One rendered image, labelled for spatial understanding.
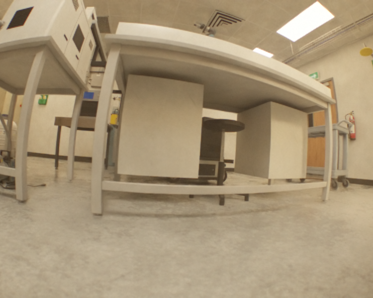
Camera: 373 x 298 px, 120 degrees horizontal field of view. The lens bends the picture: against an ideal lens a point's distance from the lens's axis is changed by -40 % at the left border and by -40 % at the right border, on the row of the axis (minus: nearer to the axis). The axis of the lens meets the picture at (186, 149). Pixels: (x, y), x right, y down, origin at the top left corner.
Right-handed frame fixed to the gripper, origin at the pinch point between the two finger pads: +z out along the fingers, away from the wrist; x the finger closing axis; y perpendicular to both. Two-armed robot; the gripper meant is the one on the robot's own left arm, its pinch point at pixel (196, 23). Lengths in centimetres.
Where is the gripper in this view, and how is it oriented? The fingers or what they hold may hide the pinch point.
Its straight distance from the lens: 298.5
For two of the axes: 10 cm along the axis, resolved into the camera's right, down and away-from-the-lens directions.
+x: 2.1, 3.4, -9.2
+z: -9.1, -2.7, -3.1
